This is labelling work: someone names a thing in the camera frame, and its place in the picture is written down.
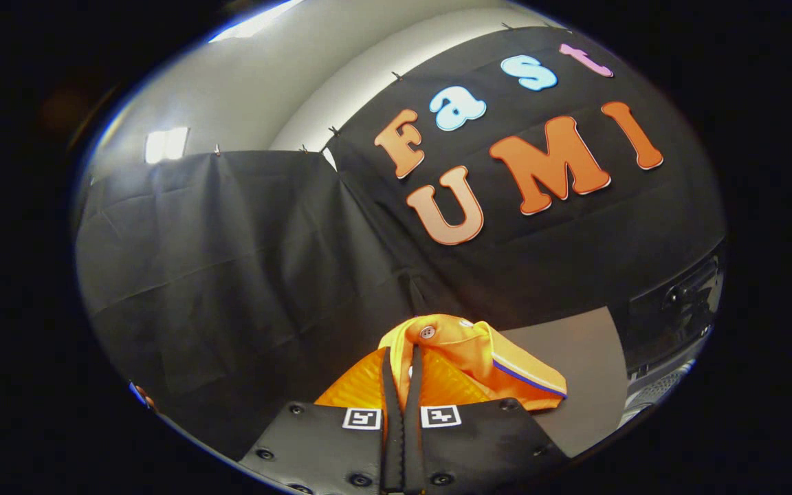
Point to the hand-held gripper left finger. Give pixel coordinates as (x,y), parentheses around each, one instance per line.
(392,447)

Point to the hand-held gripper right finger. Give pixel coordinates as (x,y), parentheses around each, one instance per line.
(413,447)

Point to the orange polo shirt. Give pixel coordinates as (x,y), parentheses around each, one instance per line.
(465,350)

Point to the grey top-load washing machine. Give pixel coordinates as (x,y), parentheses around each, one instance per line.
(664,385)

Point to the dark washing machine lid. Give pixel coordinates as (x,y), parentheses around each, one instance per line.
(678,309)

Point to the grey side cabinet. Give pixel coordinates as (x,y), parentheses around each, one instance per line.
(581,371)

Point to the black backdrop cloth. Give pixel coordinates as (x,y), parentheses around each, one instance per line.
(231,275)

